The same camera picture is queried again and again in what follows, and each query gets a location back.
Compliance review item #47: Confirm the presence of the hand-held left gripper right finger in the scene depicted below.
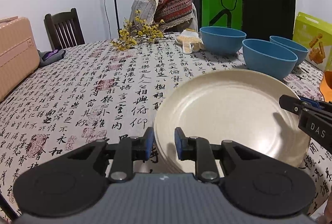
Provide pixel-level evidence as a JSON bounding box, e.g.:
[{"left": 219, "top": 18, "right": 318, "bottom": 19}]
[{"left": 175, "top": 127, "right": 275, "bottom": 183}]

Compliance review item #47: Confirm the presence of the red patterned blanket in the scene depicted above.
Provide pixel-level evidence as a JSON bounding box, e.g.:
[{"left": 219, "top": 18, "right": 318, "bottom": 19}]
[{"left": 132, "top": 0, "right": 194, "bottom": 31}]

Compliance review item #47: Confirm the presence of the orange shoe insole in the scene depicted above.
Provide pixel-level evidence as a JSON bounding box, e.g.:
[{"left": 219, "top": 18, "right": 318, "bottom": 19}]
[{"left": 319, "top": 71, "right": 332, "bottom": 102}]

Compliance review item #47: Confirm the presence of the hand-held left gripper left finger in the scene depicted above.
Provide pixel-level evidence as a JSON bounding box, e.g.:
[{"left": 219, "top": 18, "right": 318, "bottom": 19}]
[{"left": 56, "top": 127, "right": 155, "bottom": 183}]

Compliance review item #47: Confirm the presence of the green snack box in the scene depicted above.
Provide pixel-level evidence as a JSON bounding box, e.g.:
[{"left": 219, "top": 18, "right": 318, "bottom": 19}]
[{"left": 293, "top": 12, "right": 332, "bottom": 71}]

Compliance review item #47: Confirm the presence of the yellow flower branch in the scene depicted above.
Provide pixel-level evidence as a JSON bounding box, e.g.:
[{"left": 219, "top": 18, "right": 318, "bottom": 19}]
[{"left": 110, "top": 10, "right": 166, "bottom": 51}]

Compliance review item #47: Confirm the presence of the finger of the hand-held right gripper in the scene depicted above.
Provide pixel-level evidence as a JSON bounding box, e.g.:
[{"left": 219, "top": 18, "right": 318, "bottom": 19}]
[
  {"left": 299, "top": 97, "right": 332, "bottom": 112},
  {"left": 279, "top": 95, "right": 305, "bottom": 113}
]

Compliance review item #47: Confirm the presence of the calligraphy printed tablecloth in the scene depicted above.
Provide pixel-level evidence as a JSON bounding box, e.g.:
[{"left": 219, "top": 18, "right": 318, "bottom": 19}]
[{"left": 0, "top": 32, "right": 332, "bottom": 224}]

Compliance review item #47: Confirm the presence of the grey lace-trimmed cushion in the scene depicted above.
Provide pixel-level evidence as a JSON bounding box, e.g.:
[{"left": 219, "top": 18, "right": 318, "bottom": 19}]
[{"left": 129, "top": 0, "right": 159, "bottom": 33}]

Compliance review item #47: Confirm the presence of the green paper bag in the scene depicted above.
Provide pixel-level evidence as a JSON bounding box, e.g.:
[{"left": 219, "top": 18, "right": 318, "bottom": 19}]
[{"left": 201, "top": 0, "right": 243, "bottom": 29}]

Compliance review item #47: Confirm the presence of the purple cloth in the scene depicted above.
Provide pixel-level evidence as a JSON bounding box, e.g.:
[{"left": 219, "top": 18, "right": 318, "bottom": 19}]
[{"left": 38, "top": 49, "right": 66, "bottom": 67}]

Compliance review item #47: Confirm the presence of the dark wooden chair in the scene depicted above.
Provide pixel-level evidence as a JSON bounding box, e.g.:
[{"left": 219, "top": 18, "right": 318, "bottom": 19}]
[{"left": 44, "top": 8, "right": 85, "bottom": 51}]

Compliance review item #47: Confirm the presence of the blue bowl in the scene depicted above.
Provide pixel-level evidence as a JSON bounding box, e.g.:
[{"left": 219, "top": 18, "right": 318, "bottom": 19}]
[
  {"left": 242, "top": 39, "right": 298, "bottom": 78},
  {"left": 199, "top": 26, "right": 247, "bottom": 55},
  {"left": 269, "top": 35, "right": 309, "bottom": 67}
]

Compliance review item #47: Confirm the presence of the pink hard suitcase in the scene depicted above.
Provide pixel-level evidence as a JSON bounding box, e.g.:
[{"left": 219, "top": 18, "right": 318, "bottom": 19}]
[{"left": 0, "top": 16, "right": 40, "bottom": 102}]

